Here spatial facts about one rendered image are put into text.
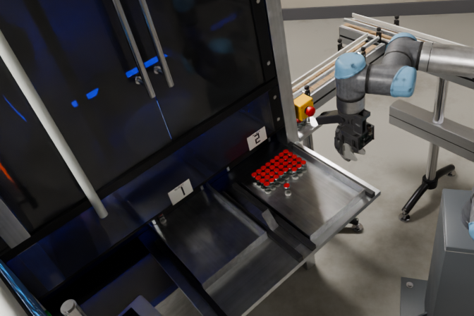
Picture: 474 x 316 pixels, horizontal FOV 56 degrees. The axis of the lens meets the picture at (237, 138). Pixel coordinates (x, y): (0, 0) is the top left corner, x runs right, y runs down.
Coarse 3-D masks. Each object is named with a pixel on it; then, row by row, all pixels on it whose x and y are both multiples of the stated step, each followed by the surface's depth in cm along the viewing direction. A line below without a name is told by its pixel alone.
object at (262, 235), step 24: (216, 192) 160; (168, 216) 159; (192, 216) 157; (216, 216) 155; (240, 216) 153; (168, 240) 151; (192, 240) 149; (216, 240) 147; (240, 240) 145; (264, 240) 143; (192, 264) 142; (216, 264) 140
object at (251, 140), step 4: (264, 128) 160; (256, 132) 159; (260, 132) 160; (264, 132) 161; (252, 136) 158; (256, 136) 160; (260, 136) 161; (264, 136) 162; (248, 140) 158; (252, 140) 159; (260, 140) 162; (248, 144) 159; (252, 144) 160; (256, 144) 161; (252, 148) 161
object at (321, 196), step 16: (304, 176) 161; (320, 176) 159; (336, 176) 157; (256, 192) 160; (272, 192) 158; (304, 192) 155; (320, 192) 154; (336, 192) 153; (352, 192) 151; (272, 208) 150; (288, 208) 151; (304, 208) 150; (320, 208) 149; (336, 208) 148; (304, 224) 145; (320, 224) 144
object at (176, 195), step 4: (188, 180) 147; (184, 184) 147; (188, 184) 148; (176, 188) 145; (180, 188) 146; (184, 188) 148; (188, 188) 149; (192, 188) 150; (172, 192) 145; (176, 192) 146; (180, 192) 147; (184, 192) 148; (188, 192) 150; (172, 196) 146; (176, 196) 147; (180, 196) 148; (184, 196) 149; (172, 200) 146; (176, 200) 148; (172, 204) 147
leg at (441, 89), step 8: (440, 80) 200; (448, 80) 200; (440, 88) 203; (440, 96) 205; (440, 104) 208; (440, 112) 211; (432, 120) 217; (440, 120) 214; (432, 144) 225; (432, 152) 228; (432, 160) 232; (432, 168) 235; (432, 176) 239
